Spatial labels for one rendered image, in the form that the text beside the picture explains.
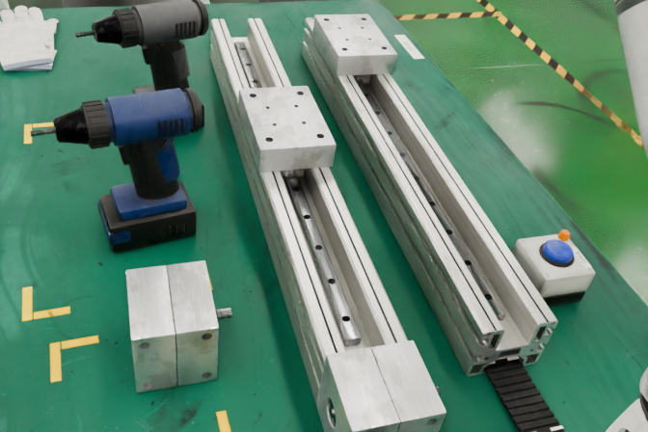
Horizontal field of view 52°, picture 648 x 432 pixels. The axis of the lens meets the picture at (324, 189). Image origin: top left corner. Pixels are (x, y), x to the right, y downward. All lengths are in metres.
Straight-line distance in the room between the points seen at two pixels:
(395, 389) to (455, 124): 0.68
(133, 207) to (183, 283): 0.18
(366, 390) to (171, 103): 0.41
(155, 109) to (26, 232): 0.28
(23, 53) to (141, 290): 0.71
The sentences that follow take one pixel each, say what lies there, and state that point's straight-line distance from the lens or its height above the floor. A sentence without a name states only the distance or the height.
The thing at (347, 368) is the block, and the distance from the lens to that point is 0.70.
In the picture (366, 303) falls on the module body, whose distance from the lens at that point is 0.78.
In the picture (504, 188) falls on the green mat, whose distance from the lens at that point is 1.15.
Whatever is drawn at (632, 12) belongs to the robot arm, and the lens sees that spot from 0.55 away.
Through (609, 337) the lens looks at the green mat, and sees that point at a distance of 0.98.
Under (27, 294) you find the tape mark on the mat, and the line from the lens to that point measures 0.91.
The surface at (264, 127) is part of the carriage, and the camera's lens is 0.95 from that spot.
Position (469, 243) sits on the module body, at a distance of 0.94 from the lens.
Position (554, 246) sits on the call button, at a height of 0.85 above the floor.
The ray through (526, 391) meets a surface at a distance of 0.86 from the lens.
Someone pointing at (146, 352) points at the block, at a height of 0.85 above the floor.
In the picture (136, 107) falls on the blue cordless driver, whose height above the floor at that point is 0.99.
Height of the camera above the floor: 1.44
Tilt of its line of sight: 39 degrees down
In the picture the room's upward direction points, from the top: 9 degrees clockwise
